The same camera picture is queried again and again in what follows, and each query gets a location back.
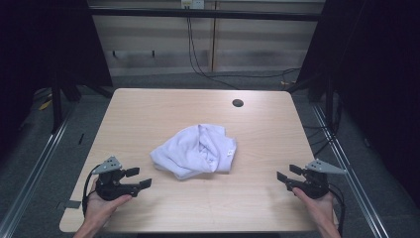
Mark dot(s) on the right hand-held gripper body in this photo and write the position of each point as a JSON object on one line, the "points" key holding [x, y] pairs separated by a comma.
{"points": [[313, 186]]}

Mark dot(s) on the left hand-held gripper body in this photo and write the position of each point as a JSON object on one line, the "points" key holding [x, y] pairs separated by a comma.
{"points": [[110, 190]]}

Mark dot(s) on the white towel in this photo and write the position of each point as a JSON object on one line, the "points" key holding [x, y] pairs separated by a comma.
{"points": [[194, 150]]}

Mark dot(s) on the person's right hand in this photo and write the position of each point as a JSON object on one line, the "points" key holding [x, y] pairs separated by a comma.
{"points": [[318, 206]]}

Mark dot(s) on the person's left hand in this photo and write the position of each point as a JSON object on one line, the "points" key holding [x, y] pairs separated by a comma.
{"points": [[99, 208]]}

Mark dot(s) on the grey tape strip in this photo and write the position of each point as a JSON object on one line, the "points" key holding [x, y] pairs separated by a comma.
{"points": [[72, 204]]}

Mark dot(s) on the small black floor strip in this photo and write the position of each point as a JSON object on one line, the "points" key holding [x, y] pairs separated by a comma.
{"points": [[81, 139]]}

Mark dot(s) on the round black table grommet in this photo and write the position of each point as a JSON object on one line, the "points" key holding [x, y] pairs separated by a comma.
{"points": [[237, 102]]}

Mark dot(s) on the yellow floor object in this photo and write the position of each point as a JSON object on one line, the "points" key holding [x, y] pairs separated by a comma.
{"points": [[45, 105]]}

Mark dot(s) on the dark curtain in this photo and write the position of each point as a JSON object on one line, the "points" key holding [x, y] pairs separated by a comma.
{"points": [[376, 82], [39, 43]]}

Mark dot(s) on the metal floor rail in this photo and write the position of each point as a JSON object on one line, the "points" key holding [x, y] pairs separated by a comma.
{"points": [[350, 178], [29, 178]]}

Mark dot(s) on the black horizontal frame bar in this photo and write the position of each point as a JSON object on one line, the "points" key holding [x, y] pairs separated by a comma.
{"points": [[204, 14]]}

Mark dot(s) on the white wall socket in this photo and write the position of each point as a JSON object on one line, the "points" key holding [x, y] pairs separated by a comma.
{"points": [[192, 3]]}

